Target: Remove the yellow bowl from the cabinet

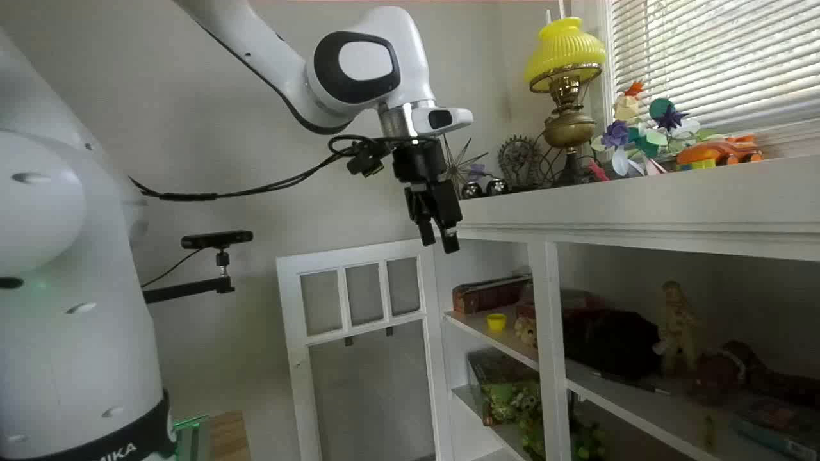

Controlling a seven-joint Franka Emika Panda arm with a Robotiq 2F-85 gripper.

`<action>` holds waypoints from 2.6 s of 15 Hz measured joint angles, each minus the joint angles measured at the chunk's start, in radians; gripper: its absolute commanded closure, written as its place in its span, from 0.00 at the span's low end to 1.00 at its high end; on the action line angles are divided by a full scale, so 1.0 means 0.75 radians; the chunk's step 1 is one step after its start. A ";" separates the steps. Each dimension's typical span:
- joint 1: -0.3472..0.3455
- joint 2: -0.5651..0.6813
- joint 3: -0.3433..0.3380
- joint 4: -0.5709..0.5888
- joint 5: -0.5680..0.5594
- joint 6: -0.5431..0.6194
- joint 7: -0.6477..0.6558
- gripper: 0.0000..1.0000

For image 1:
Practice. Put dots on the black bag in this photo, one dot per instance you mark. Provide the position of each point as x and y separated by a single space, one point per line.
612 342

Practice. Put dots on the small yellow bowl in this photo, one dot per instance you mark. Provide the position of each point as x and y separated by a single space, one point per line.
496 321

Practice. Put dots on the white window blinds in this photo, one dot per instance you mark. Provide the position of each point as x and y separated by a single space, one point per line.
717 57

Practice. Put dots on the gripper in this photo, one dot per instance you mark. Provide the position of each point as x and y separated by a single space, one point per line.
419 163

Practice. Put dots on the white cabinet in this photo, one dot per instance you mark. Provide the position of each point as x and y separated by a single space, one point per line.
640 198

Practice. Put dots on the small black toy car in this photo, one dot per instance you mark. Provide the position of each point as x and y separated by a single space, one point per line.
485 187

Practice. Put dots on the orange toy car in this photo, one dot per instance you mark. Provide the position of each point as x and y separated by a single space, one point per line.
717 153

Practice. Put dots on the heap of green toys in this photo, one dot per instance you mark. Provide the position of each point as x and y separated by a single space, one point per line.
535 435

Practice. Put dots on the white cabinet door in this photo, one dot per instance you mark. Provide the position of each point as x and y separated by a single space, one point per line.
365 323

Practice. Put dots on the green printed box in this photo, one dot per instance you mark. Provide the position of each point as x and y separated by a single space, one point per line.
503 387

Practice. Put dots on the camera on mount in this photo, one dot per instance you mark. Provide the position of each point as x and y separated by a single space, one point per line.
214 239

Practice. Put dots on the bunch of paper flowers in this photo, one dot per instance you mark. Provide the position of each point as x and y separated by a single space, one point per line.
640 137

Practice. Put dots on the tan figurine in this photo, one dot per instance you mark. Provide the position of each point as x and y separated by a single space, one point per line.
676 326

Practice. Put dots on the small tan plush toy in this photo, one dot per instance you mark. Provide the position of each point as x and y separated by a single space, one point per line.
526 331

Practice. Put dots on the brown plush toy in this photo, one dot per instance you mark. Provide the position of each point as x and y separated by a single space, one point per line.
730 371

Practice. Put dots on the book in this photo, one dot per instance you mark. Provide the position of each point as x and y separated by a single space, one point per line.
778 426

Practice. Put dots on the brass lamp with yellow shade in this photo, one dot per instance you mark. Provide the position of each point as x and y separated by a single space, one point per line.
567 51

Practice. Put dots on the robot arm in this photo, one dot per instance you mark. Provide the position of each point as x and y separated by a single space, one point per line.
70 333

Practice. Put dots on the metal starburst ornament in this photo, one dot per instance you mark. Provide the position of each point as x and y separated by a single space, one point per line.
459 165

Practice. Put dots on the brown box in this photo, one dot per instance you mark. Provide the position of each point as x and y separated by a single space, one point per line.
487 294

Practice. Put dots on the round metal gear ornament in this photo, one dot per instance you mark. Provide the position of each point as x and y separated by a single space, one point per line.
519 160

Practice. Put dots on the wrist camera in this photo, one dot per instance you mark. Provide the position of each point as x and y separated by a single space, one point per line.
366 161

